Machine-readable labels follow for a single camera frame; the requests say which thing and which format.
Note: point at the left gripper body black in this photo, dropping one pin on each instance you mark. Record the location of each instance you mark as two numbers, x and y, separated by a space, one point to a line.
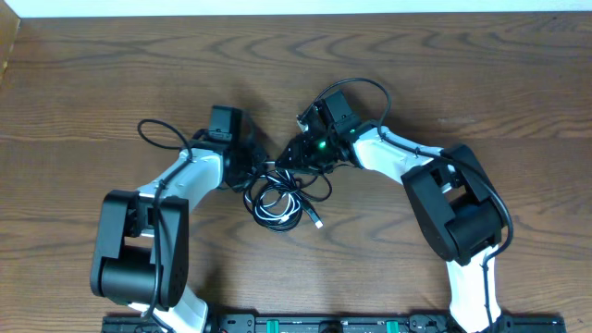
253 157

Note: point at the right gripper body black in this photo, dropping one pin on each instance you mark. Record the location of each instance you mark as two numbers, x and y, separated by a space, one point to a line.
315 154

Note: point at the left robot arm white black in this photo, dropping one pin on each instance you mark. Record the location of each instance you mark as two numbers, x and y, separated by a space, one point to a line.
141 251

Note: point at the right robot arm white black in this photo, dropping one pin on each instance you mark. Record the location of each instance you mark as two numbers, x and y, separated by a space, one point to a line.
457 209

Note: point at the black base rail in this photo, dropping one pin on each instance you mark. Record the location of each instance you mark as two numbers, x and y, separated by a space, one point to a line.
416 323

